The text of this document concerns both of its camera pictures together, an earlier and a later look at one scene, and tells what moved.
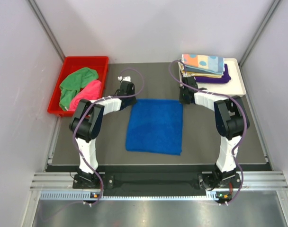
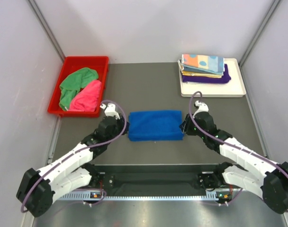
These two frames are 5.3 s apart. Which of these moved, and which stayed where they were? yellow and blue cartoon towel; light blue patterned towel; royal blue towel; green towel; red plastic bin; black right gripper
Moved: black right gripper; royal blue towel
Stayed: yellow and blue cartoon towel; red plastic bin; light blue patterned towel; green towel
